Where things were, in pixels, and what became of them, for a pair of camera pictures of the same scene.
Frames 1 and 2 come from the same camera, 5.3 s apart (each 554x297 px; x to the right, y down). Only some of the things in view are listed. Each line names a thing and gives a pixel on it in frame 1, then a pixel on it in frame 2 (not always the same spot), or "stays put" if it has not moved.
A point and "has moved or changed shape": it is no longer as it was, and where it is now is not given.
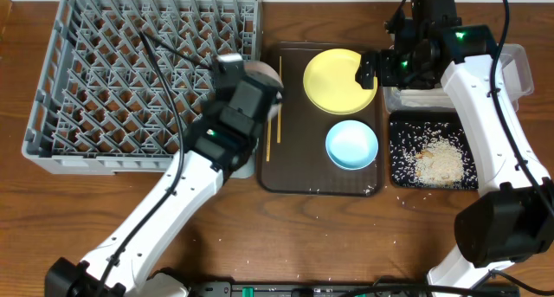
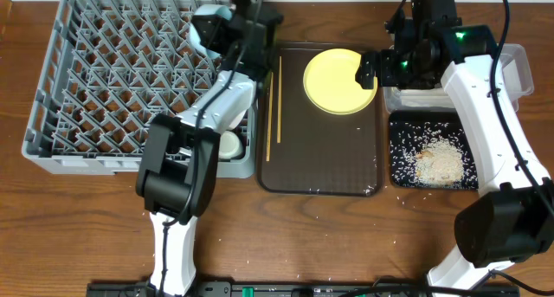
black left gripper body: (216, 109) to (231, 47)
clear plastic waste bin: (517, 73) stays put
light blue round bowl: (351, 145) to (208, 9)
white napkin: (429, 98) stays put
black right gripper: (366, 68) stays put
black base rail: (292, 288) stays put
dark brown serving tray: (293, 157) stays put
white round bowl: (267, 72) has moved or changed shape
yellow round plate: (330, 82) stays put
